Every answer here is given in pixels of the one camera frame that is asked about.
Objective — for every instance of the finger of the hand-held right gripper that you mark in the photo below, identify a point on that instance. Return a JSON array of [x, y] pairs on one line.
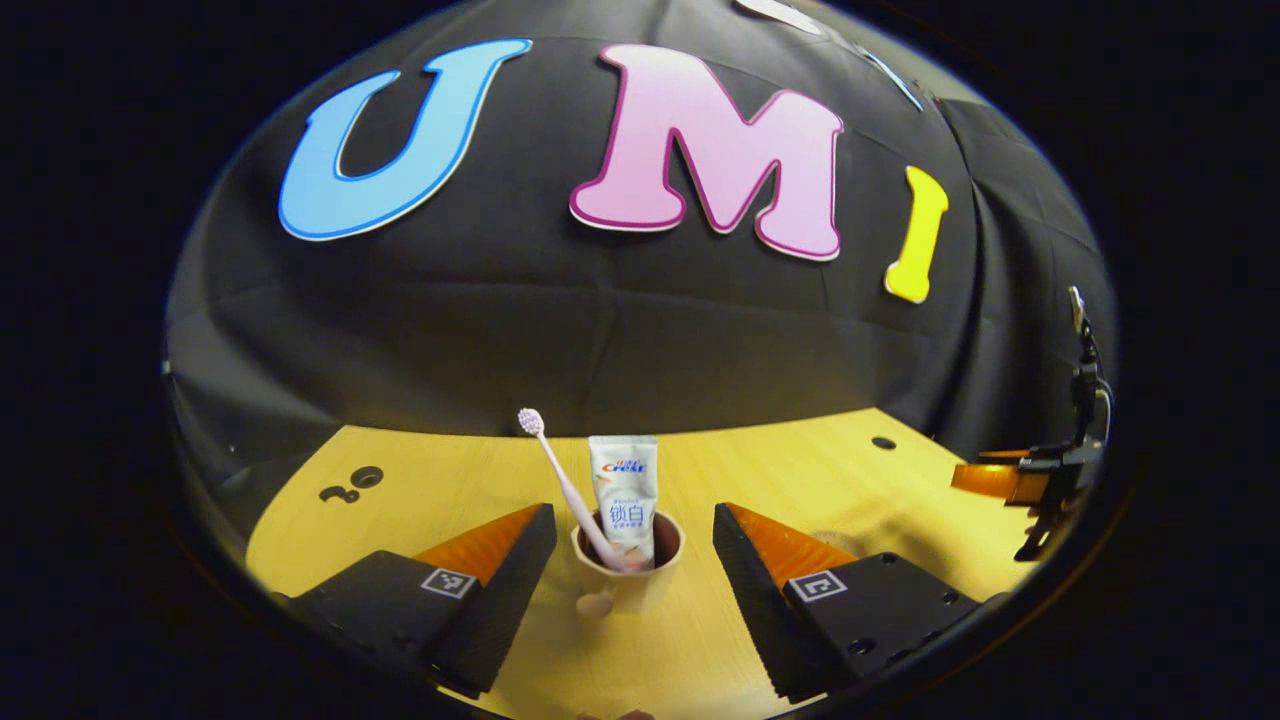
[[990, 482], [1005, 455]]

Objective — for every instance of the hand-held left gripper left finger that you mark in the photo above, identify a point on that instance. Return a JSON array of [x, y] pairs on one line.
[[505, 590]]

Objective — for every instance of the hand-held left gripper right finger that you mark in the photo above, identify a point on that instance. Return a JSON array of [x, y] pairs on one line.
[[760, 590]]

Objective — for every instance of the beige cup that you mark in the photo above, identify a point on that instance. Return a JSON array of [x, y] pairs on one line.
[[640, 590]]

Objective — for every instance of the pale pink toothbrush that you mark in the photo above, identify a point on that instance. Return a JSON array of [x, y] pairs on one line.
[[565, 485]]

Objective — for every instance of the white toothpaste tube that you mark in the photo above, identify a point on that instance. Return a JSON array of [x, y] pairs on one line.
[[622, 490]]

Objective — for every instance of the wooden desktop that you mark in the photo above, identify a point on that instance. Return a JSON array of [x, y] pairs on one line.
[[690, 470]]

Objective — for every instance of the black backdrop cloth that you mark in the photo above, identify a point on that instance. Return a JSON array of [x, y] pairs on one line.
[[560, 340]]

